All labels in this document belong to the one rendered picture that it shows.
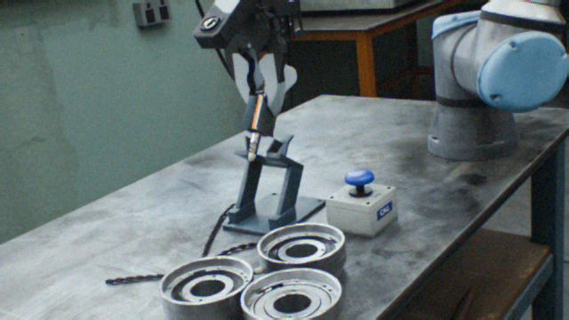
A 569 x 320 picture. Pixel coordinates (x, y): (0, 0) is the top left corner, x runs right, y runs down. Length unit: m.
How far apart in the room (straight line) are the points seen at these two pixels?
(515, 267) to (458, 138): 0.32
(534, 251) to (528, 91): 0.48
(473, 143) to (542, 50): 0.22
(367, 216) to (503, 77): 0.27
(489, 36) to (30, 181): 1.81
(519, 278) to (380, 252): 0.49
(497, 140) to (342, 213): 0.35
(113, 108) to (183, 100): 0.37
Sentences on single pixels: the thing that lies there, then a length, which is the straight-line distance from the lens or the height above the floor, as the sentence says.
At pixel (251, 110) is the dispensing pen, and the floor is 0.97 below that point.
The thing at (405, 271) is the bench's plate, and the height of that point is 0.80.
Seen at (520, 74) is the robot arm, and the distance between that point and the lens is 0.99.
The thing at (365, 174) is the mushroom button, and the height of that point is 0.87.
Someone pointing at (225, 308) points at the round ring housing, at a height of 0.83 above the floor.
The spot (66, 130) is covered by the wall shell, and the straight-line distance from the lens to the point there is 2.53.
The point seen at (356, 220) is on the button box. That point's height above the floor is 0.82.
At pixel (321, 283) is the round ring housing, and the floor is 0.83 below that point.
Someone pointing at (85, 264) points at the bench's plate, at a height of 0.80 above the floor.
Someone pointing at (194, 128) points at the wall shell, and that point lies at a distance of 2.95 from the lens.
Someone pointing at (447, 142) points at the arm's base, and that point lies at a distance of 1.15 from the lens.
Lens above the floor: 1.20
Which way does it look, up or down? 19 degrees down
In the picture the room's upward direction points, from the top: 8 degrees counter-clockwise
